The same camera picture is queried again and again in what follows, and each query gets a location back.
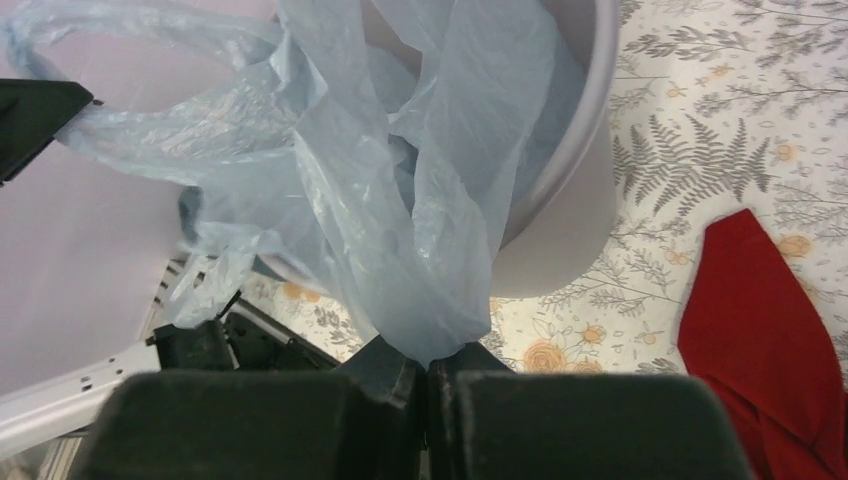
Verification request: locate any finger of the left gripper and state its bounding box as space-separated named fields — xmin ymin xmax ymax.
xmin=1 ymin=79 xmax=94 ymax=184

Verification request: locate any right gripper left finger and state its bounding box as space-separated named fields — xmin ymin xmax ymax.
xmin=70 ymin=338 xmax=421 ymax=479

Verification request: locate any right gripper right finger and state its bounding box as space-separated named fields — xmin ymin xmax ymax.
xmin=426 ymin=343 xmax=753 ymax=479

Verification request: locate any grey plastic trash bin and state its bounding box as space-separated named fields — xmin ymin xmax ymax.
xmin=273 ymin=1 xmax=618 ymax=302

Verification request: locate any light blue plastic trash bag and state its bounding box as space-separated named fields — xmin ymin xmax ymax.
xmin=1 ymin=1 xmax=583 ymax=365

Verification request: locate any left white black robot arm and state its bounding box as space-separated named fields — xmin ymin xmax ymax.
xmin=1 ymin=79 xmax=183 ymax=458

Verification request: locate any red cloth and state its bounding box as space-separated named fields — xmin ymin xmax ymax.
xmin=677 ymin=210 xmax=847 ymax=479

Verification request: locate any floral patterned table mat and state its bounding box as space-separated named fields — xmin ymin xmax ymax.
xmin=483 ymin=1 xmax=847 ymax=374

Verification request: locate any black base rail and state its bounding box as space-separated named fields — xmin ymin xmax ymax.
xmin=223 ymin=300 xmax=340 ymax=371

